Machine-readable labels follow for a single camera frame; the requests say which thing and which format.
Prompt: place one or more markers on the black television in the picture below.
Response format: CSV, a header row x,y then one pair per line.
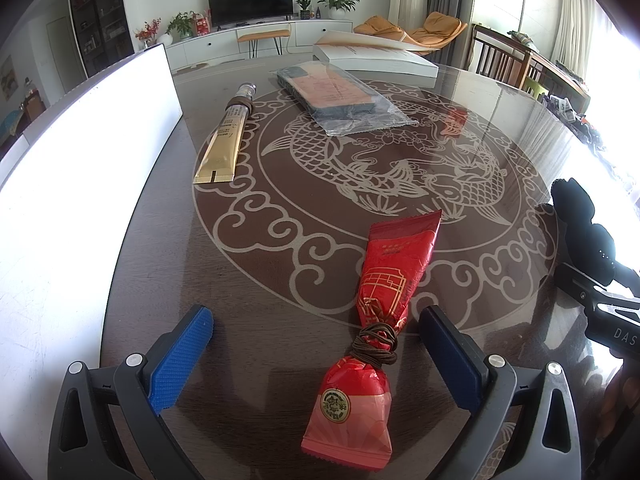
x,y
250,0

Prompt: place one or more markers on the dark display cabinet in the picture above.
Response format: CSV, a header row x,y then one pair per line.
x,y
100,15

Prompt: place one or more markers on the pile of assorted clutter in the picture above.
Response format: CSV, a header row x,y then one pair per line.
x,y
580,122

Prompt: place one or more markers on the black garment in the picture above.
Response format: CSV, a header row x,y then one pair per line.
x,y
580,220

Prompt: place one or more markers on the gold cosmetic tube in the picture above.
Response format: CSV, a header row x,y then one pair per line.
x,y
225,145

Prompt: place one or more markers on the wooden side table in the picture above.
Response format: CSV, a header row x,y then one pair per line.
x,y
22,120

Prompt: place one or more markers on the red foil snack packet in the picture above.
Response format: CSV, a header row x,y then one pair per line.
x,y
395,270

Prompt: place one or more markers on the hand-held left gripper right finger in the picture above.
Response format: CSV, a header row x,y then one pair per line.
x,y
452,355

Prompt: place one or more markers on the white vase with red flowers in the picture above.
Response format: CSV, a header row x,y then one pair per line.
x,y
165,39

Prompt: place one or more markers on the green stool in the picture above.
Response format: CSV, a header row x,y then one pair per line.
x,y
535,91

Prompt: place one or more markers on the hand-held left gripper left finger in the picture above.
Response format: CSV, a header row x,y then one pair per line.
x,y
180,355

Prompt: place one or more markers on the orange lounge chair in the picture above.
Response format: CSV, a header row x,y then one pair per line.
x,y
440,30

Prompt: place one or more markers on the wooden bench with metal legs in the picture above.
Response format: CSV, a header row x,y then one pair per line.
x,y
262,34

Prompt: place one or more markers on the white television cabinet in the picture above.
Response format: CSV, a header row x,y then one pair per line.
x,y
320,35

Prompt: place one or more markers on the clear plastic wrapped pack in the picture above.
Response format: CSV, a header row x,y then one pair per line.
x,y
335,92

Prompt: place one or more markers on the red gift box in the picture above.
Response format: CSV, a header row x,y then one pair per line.
x,y
201,25

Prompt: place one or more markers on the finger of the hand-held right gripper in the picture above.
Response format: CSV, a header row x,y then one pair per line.
x,y
575,282
629,274

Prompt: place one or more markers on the person's right hand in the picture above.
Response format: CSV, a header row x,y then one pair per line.
x,y
622,410

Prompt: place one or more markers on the bushy green potted plant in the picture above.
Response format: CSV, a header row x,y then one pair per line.
x,y
181,24

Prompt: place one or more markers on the small green potted plant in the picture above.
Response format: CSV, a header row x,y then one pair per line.
x,y
304,7

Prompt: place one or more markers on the white door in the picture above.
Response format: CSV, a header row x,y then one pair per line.
x,y
59,52

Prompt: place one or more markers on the white window curtain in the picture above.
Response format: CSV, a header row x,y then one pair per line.
x,y
572,15

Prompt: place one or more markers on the dark wooden chair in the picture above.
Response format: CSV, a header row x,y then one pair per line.
x,y
495,57

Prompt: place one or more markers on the flat white box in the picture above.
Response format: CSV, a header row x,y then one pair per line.
x,y
375,57

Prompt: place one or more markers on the framed wall picture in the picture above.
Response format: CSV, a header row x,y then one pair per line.
x,y
7,77

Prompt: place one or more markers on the large green potted plant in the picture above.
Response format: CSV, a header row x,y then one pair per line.
x,y
337,1

